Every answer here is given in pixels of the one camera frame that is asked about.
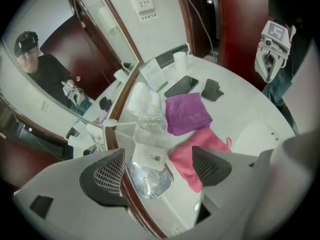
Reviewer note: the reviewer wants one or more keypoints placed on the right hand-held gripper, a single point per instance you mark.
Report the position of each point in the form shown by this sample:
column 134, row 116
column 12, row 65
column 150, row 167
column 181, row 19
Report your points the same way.
column 275, row 35

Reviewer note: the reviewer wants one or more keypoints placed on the black smartphone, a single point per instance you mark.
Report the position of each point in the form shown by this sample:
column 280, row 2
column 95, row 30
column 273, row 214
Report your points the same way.
column 181, row 86

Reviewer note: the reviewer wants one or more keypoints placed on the wooden-framed mirror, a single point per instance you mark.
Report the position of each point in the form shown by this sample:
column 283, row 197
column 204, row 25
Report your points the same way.
column 82, row 46

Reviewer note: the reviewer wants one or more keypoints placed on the purple towel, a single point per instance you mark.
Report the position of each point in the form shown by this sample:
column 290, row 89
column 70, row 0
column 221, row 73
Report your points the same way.
column 186, row 112

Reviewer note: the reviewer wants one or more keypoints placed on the clear glass soap dish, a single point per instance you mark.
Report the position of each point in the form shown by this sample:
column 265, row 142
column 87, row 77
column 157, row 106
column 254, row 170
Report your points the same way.
column 152, row 184

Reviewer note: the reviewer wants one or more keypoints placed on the dark red wooden door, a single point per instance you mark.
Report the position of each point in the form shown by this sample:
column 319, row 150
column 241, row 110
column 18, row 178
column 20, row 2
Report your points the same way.
column 240, row 34

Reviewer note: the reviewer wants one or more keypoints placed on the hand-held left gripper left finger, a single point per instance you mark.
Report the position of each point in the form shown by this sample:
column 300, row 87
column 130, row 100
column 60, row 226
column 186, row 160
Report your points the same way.
column 62, row 184

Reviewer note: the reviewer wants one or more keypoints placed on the person's body in dark clothing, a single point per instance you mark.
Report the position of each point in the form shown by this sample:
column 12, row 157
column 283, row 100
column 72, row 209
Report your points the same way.
column 297, row 66

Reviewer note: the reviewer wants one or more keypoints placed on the white toothbrush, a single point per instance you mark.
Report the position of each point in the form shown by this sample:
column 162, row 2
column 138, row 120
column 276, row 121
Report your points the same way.
column 122, row 124

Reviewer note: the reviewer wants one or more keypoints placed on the pink towel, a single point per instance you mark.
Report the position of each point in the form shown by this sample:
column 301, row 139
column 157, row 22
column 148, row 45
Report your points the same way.
column 185, row 159

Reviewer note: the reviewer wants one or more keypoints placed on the black tray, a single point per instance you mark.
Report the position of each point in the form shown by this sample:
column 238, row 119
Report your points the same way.
column 163, row 57

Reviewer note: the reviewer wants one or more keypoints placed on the white cup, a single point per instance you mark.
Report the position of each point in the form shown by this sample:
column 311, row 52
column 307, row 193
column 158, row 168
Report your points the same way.
column 180, row 61

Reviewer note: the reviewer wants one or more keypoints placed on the black wallet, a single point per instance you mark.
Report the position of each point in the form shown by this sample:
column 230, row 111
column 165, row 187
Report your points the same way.
column 211, row 90

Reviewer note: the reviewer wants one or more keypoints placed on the clear drinking glass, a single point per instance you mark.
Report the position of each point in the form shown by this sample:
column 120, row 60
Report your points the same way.
column 152, row 124

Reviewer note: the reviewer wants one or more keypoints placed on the white towel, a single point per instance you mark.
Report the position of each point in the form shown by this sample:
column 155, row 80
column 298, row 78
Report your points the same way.
column 142, row 96

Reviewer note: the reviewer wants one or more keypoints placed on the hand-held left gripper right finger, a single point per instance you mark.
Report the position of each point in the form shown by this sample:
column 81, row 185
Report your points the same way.
column 212, row 167

